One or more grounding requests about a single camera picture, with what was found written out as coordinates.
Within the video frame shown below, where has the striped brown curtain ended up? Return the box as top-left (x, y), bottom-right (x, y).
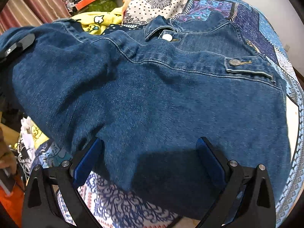
top-left (0, 0), bottom-right (70, 32)

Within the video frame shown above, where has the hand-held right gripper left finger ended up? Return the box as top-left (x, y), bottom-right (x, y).
top-left (21, 136), bottom-right (105, 228)

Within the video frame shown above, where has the yellow cartoon blanket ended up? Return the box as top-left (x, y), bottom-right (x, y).
top-left (14, 6), bottom-right (125, 149)

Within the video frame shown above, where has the blue denim jacket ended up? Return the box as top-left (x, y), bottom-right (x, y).
top-left (0, 13), bottom-right (292, 220)

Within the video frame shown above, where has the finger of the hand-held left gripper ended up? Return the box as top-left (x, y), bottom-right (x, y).
top-left (0, 33), bottom-right (36, 60)

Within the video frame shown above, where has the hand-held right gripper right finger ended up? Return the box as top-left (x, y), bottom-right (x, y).
top-left (196, 136), bottom-right (277, 228)

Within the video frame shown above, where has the orange garment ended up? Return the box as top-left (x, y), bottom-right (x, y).
top-left (0, 173), bottom-right (25, 227)

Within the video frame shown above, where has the orange box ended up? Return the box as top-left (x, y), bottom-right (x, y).
top-left (76, 0), bottom-right (99, 10)

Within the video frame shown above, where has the green patterned cloth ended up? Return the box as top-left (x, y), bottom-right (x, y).
top-left (94, 0), bottom-right (125, 15)

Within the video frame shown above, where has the tangle of white cables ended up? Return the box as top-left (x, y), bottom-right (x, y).
top-left (13, 117), bottom-right (37, 174)

